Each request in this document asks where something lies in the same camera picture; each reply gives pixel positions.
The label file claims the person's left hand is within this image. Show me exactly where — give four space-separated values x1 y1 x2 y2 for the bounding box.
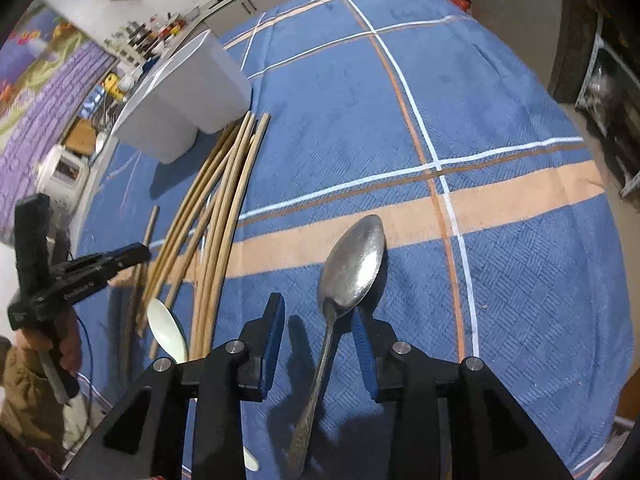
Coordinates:
15 308 82 376

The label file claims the metal spoon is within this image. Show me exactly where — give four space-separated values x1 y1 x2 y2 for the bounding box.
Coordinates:
288 214 386 479

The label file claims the wooden chopstick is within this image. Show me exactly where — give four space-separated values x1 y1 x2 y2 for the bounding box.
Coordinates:
188 114 257 361
147 179 224 361
189 160 233 360
142 122 240 298
137 112 252 326
121 205 161 356
198 113 271 358

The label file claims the blue plaid tablecloth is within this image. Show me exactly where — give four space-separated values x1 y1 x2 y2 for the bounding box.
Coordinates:
74 0 636 480

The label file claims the white utensil holder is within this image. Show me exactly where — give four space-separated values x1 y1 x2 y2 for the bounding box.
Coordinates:
113 30 252 165

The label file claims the landscape wall poster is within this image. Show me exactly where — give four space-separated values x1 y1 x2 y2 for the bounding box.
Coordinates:
1 3 115 245

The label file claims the wooden cutting board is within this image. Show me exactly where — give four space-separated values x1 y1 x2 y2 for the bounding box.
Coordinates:
63 118 98 156

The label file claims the yellow bottle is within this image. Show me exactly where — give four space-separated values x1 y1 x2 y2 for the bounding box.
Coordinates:
102 73 126 102

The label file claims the white rice cooker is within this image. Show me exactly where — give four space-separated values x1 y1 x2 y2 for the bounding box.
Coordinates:
35 144 90 214

